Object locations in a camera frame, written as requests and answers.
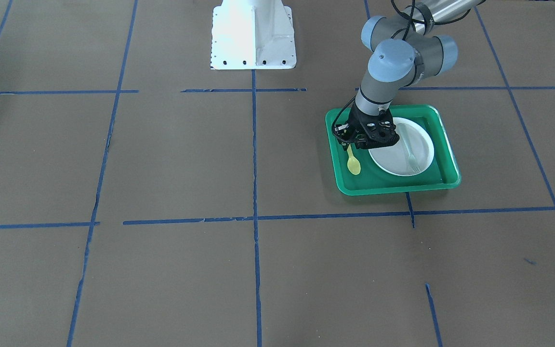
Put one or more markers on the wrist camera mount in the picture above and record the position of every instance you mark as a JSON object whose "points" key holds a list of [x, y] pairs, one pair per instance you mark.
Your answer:
{"points": [[380, 134]]}

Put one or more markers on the pale green plastic fork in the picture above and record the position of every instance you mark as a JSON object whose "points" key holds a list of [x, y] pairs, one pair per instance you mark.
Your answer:
{"points": [[412, 160]]}

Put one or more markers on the yellow plastic spoon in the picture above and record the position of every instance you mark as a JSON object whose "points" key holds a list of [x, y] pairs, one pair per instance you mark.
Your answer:
{"points": [[352, 164]]}

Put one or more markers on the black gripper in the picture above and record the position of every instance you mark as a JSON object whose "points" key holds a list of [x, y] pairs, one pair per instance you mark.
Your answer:
{"points": [[357, 120]]}

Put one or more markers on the green plastic tray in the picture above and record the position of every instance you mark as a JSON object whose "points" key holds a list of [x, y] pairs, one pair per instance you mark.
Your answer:
{"points": [[442, 173]]}

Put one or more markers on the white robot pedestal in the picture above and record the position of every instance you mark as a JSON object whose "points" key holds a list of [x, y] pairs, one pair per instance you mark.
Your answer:
{"points": [[252, 34]]}

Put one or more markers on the brown paper table cover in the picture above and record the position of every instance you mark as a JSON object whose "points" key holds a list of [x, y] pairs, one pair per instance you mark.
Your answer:
{"points": [[147, 200]]}

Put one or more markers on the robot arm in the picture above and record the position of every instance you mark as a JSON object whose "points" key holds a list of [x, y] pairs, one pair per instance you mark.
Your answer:
{"points": [[403, 53]]}

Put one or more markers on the white round plate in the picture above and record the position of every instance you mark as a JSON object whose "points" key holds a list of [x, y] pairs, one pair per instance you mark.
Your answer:
{"points": [[417, 149]]}

